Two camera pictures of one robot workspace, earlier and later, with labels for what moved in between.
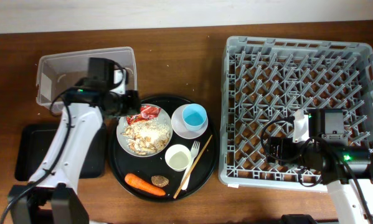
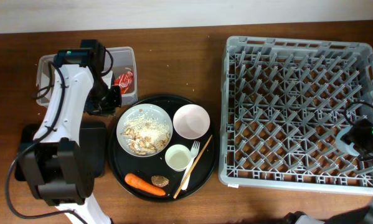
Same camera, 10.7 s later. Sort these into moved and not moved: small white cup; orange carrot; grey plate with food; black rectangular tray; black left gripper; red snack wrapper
Moved: black left gripper; red snack wrapper
Not moved: grey plate with food; small white cup; orange carrot; black rectangular tray
